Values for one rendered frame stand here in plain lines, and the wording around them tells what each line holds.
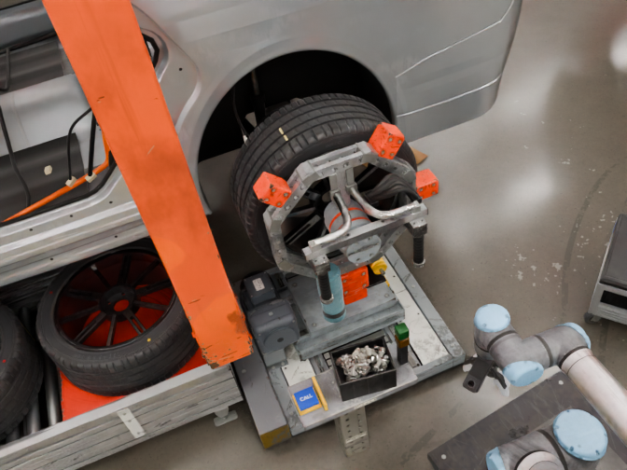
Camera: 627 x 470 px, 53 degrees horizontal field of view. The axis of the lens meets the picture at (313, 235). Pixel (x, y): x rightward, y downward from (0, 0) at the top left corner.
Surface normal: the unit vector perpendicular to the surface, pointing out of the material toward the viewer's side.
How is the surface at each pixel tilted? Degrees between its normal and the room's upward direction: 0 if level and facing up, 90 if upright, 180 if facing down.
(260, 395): 0
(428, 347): 0
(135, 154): 90
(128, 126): 90
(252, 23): 90
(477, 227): 0
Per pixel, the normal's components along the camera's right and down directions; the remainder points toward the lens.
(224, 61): 0.36, 0.65
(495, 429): -0.12, -0.67
